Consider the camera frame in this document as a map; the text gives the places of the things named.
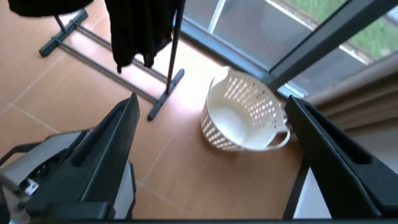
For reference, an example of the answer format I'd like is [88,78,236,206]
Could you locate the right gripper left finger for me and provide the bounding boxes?
[25,93,141,218]

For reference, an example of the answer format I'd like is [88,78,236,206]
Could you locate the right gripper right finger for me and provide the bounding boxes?
[284,95,398,218]

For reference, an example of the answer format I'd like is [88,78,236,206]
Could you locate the thin black shorts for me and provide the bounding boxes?
[104,0,184,74]

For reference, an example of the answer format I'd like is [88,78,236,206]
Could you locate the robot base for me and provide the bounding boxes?
[0,129,137,224]

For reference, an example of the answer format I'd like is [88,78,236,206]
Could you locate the white laundry basket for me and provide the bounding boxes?
[200,67,292,152]

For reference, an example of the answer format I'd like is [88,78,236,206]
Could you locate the black clothes rack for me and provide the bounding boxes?
[39,0,187,122]

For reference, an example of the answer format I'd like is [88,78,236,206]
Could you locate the beige curtain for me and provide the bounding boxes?
[306,51,398,131]

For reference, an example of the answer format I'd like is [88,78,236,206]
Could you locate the window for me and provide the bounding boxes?
[180,0,398,99]

